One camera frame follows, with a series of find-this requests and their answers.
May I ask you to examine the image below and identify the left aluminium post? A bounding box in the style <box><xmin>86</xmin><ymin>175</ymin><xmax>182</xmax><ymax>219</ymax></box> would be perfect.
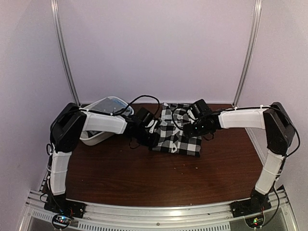
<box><xmin>50</xmin><ymin>0</ymin><xmax>81</xmax><ymax>105</ymax></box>

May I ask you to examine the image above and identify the right aluminium post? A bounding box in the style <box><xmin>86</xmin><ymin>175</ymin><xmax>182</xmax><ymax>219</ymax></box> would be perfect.
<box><xmin>232</xmin><ymin>0</ymin><xmax>262</xmax><ymax>106</ymax></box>

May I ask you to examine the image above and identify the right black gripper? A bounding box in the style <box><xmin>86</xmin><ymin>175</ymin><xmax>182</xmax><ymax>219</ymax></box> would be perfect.
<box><xmin>184</xmin><ymin>119</ymin><xmax>210</xmax><ymax>139</ymax></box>

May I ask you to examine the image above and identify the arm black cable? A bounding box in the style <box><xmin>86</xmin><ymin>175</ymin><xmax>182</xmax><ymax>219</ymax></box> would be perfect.
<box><xmin>45</xmin><ymin>94</ymin><xmax>161</xmax><ymax>154</ymax></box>
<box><xmin>172</xmin><ymin>105</ymin><xmax>301</xmax><ymax>215</ymax></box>

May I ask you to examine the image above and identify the grey folded shirt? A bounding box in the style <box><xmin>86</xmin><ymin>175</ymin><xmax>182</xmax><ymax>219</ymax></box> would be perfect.
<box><xmin>90</xmin><ymin>97</ymin><xmax>128</xmax><ymax>113</ymax></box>

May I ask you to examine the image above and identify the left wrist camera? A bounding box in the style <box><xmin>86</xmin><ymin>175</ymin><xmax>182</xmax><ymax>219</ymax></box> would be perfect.
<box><xmin>146</xmin><ymin>118</ymin><xmax>161</xmax><ymax>134</ymax></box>

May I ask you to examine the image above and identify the aluminium front rail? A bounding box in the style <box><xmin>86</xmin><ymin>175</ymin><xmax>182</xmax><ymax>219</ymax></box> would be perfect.
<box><xmin>17</xmin><ymin>190</ymin><xmax>299</xmax><ymax>231</ymax></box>

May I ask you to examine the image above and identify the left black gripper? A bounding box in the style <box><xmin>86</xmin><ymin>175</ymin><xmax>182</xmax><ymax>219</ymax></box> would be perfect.
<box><xmin>135</xmin><ymin>126</ymin><xmax>160</xmax><ymax>147</ymax></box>

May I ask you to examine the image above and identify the black white plaid shirt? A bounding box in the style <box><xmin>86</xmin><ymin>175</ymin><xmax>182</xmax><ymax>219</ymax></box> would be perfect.
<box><xmin>150</xmin><ymin>103</ymin><xmax>202</xmax><ymax>157</ymax></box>

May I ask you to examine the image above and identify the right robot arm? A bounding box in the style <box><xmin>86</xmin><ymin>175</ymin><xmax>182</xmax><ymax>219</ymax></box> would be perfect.
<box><xmin>182</xmin><ymin>100</ymin><xmax>298</xmax><ymax>213</ymax></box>

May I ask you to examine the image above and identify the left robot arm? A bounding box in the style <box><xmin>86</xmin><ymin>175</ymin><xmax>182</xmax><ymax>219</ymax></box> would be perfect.
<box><xmin>49</xmin><ymin>103</ymin><xmax>155</xmax><ymax>214</ymax></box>

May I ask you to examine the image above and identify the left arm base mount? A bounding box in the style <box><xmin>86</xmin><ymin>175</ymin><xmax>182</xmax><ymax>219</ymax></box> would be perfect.
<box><xmin>44</xmin><ymin>200</ymin><xmax>86</xmax><ymax>218</ymax></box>

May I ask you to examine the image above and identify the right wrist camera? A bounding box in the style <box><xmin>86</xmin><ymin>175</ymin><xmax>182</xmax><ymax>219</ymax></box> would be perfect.
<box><xmin>187</xmin><ymin>106</ymin><xmax>199</xmax><ymax>121</ymax></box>

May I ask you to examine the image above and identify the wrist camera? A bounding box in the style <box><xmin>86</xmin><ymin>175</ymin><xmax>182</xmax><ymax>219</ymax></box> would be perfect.
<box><xmin>187</xmin><ymin>106</ymin><xmax>199</xmax><ymax>121</ymax></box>
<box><xmin>146</xmin><ymin>118</ymin><xmax>161</xmax><ymax>134</ymax></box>

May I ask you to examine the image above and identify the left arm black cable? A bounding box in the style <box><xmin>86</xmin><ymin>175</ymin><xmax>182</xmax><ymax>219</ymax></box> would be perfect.
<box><xmin>45</xmin><ymin>94</ymin><xmax>161</xmax><ymax>154</ymax></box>

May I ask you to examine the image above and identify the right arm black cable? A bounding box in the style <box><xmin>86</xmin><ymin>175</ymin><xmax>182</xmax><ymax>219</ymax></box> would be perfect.
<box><xmin>172</xmin><ymin>105</ymin><xmax>301</xmax><ymax>215</ymax></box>

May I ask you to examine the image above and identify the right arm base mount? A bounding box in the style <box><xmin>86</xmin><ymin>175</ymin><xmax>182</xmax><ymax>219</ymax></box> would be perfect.
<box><xmin>230</xmin><ymin>198</ymin><xmax>271</xmax><ymax>218</ymax></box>

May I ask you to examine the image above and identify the aluminium post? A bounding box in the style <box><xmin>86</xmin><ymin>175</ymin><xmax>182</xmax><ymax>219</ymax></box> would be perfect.
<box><xmin>232</xmin><ymin>0</ymin><xmax>262</xmax><ymax>106</ymax></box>
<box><xmin>50</xmin><ymin>0</ymin><xmax>81</xmax><ymax>105</ymax></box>

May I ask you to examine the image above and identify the white plastic bin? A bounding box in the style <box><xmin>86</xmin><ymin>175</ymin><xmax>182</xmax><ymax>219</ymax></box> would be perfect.
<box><xmin>80</xmin><ymin>100</ymin><xmax>134</xmax><ymax>146</ymax></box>

